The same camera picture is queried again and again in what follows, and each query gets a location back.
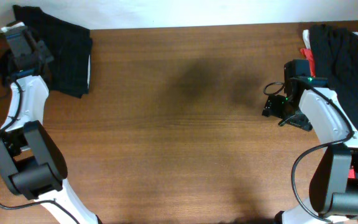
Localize black garment in pile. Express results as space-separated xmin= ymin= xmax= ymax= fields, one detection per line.
xmin=309 ymin=24 xmax=358 ymax=130

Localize white garment in pile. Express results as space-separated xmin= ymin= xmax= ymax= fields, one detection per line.
xmin=302 ymin=29 xmax=358 ymax=50

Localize red garment in pile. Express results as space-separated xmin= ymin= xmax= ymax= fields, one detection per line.
xmin=300 ymin=48 xmax=358 ymax=224

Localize right black cable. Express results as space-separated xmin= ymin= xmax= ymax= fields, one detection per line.
xmin=262 ymin=77 xmax=355 ymax=223

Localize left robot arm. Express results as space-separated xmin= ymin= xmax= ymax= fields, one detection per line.
xmin=0 ymin=22 xmax=102 ymax=224

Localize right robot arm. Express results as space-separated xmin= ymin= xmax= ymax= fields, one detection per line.
xmin=262 ymin=60 xmax=358 ymax=224

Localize folded navy blue garment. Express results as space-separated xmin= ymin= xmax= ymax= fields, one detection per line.
xmin=0 ymin=50 xmax=16 ymax=87

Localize black shorts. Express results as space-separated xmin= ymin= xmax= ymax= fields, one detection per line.
xmin=12 ymin=5 xmax=93 ymax=98

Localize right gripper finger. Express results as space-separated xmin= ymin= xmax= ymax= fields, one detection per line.
xmin=262 ymin=95 xmax=275 ymax=117
xmin=278 ymin=114 xmax=312 ymax=131

